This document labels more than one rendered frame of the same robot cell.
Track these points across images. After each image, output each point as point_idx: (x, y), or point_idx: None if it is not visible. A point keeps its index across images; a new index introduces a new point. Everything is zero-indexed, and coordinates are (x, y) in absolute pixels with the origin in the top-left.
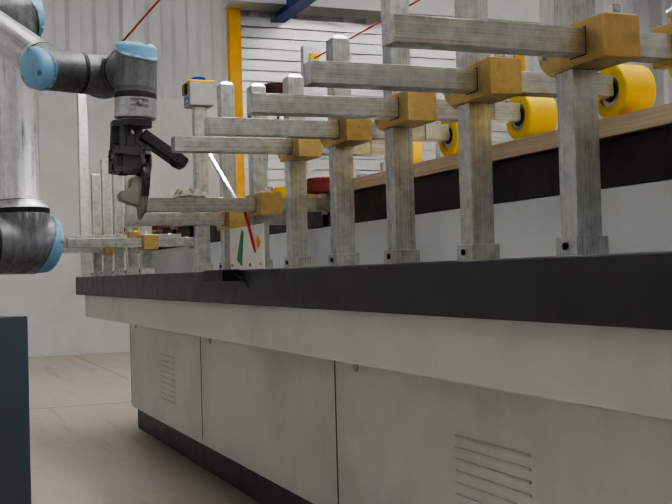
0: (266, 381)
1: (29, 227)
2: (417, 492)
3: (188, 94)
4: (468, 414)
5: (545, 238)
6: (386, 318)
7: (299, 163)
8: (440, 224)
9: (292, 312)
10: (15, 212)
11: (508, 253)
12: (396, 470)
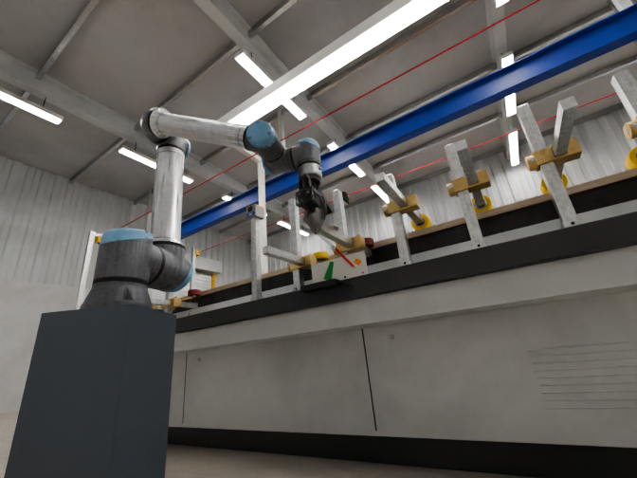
0: (273, 369)
1: (179, 256)
2: (484, 395)
3: (253, 210)
4: (541, 334)
5: None
6: (556, 264)
7: (401, 213)
8: None
9: (401, 294)
10: (172, 245)
11: None
12: (453, 387)
